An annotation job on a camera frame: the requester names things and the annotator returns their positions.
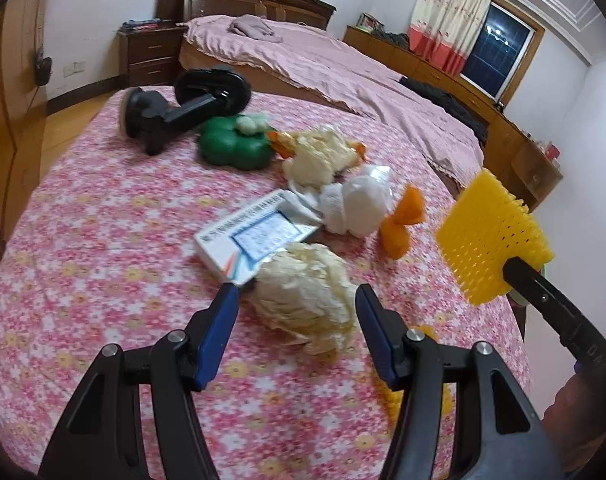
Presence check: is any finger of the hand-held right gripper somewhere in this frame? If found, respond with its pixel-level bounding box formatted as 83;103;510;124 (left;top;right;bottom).
503;259;581;333

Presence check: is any bed with pink bedspread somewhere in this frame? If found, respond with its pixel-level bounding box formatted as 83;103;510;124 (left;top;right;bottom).
178;14;486;196

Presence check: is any yellow spiked mat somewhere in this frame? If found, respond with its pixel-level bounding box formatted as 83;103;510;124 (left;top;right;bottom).
435;169;554;307

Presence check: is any black suction phone mount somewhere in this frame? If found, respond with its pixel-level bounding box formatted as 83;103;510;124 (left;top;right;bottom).
120;67;254;157

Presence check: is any crumpled white tissue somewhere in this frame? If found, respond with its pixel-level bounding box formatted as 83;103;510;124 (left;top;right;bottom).
288;182;356;235

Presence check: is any pink floral tablecloth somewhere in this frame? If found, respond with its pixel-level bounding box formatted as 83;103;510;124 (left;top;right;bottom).
0;87;531;480

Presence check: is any white and blue medicine box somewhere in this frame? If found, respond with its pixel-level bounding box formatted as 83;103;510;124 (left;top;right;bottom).
193;191;324;287

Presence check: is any white plastic wrapper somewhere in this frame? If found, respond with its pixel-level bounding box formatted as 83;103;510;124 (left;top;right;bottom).
340;164;396;238

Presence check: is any small dark clutter pile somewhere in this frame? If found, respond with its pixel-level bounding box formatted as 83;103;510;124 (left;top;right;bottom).
122;19;176;31

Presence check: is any black wall-hung device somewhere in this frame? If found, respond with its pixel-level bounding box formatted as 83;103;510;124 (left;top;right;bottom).
34;50;54;87

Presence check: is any orange candy wrapper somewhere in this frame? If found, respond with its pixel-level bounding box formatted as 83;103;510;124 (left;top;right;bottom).
380;185;427;261

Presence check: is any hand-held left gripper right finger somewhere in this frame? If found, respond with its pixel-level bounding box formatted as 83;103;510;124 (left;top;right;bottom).
355;284;566;480

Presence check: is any dark clothes pile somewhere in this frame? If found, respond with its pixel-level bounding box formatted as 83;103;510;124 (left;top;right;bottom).
398;76;494;143

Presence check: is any wood-framed window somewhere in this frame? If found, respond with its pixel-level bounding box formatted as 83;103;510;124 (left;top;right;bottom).
460;2;544;103

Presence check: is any wooden wardrobe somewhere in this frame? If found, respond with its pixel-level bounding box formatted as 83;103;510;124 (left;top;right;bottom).
0;0;51;271

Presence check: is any person's right forearm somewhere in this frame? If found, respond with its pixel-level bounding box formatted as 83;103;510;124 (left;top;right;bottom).
542;360;606;476

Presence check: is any grey clothes heap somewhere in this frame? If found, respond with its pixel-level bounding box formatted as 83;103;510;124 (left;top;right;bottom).
378;30;412;50

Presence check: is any dark wooden nightstand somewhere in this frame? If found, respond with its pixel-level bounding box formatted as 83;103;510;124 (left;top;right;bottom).
117;22;188;88

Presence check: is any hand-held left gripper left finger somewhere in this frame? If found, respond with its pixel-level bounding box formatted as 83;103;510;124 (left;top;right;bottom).
38;284;240;480

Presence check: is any cream and red curtain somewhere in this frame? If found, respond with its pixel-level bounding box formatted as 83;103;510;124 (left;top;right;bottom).
408;0;494;77

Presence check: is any large cream paper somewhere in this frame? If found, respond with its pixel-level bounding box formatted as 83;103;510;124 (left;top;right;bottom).
245;242;362;358

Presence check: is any small crumpled cream paper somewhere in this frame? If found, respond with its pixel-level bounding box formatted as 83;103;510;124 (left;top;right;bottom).
282;129;361;186

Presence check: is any folded mauve cloth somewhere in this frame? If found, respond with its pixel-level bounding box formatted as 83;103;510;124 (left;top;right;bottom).
228;16;284;43

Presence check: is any long wooden cabinet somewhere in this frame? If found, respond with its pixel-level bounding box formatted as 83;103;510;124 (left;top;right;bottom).
343;25;564;211

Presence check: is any green clover-shaped toy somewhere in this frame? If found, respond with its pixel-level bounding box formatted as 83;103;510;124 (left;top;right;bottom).
198;116;274;171

